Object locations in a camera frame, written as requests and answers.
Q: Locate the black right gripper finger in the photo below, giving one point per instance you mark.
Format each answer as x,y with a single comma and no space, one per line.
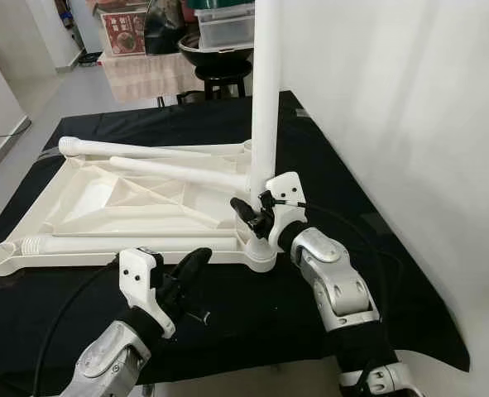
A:
244,211

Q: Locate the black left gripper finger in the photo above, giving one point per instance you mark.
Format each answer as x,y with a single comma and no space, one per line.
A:
193,269

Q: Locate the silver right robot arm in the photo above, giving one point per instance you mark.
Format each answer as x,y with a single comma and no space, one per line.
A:
335,281

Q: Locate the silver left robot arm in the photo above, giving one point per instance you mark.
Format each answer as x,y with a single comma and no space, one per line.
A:
107,360

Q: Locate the black tablecloth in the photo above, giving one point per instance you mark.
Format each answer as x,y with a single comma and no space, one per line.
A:
269,331

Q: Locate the beige cloth-covered table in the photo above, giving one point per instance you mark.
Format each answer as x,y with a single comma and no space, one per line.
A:
149,78

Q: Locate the clear plastic storage box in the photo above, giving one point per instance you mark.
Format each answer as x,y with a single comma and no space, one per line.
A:
223,29

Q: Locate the black bag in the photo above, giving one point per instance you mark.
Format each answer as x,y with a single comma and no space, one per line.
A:
165,29

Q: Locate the red printed carton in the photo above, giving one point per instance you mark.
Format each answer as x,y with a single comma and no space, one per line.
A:
122,33

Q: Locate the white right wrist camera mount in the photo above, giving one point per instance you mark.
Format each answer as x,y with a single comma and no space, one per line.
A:
284,186

